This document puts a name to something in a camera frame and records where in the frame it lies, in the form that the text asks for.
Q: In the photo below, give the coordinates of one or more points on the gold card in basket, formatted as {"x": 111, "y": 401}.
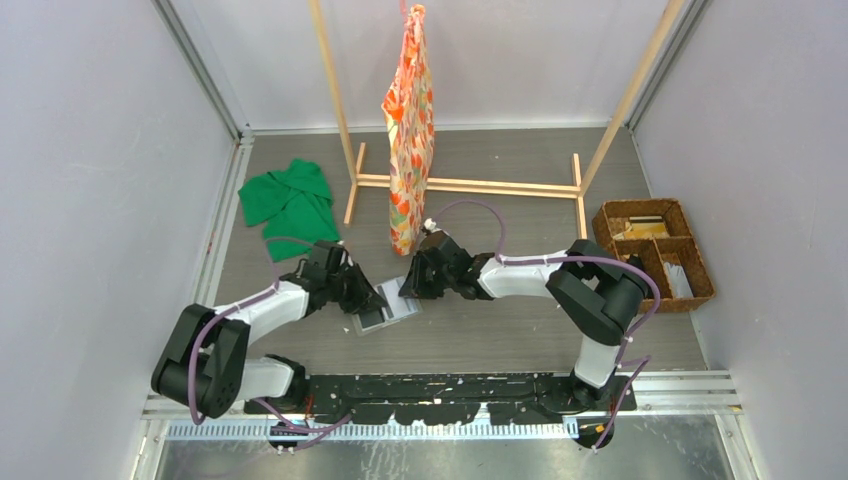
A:
{"x": 642, "y": 227}

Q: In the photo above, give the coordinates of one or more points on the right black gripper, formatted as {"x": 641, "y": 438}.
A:
{"x": 415, "y": 286}

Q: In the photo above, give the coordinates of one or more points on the grey card holder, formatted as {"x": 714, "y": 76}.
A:
{"x": 355, "y": 322}

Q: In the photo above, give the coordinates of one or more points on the white credit card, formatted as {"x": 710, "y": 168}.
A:
{"x": 397, "y": 308}

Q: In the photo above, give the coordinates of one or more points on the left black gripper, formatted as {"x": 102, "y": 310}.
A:
{"x": 364, "y": 297}

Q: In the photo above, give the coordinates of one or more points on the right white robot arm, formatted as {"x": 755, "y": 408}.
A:
{"x": 599, "y": 293}

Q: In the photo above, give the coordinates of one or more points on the wooden hanging rack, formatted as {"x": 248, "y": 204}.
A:
{"x": 582, "y": 179}

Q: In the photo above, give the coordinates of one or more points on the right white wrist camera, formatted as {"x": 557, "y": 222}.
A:
{"x": 430, "y": 226}

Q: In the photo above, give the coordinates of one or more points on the white paper in basket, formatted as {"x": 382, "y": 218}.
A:
{"x": 678, "y": 280}

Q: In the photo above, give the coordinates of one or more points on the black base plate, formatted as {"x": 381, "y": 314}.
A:
{"x": 443, "y": 399}

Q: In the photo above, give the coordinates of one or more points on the green cloth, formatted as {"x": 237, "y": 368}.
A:
{"x": 294, "y": 207}

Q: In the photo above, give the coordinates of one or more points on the orange patterned hanging cloth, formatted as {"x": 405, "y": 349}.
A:
{"x": 408, "y": 112}

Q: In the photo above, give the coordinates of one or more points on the brown wicker basket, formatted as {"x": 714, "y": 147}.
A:
{"x": 680, "y": 248}

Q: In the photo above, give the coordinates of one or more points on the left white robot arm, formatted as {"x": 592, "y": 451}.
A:
{"x": 205, "y": 364}

